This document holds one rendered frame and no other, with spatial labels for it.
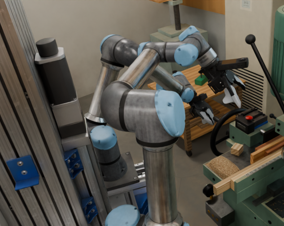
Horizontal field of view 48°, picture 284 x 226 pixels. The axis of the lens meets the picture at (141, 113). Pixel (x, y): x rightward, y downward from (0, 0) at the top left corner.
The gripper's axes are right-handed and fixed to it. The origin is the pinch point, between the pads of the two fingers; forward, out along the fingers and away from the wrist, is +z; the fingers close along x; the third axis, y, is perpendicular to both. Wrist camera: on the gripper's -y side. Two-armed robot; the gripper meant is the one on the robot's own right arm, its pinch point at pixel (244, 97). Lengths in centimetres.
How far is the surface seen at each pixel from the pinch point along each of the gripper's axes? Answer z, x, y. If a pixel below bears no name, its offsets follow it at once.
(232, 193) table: 23.1, 23.7, 17.8
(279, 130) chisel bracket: 20.1, -1.0, -2.6
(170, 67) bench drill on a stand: 3, -183, 119
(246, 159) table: 23.2, 5.0, 13.9
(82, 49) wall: -75, -193, 202
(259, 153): 21.6, 6.5, 7.0
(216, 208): 39, 10, 40
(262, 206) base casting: 36.9, 19.4, 14.1
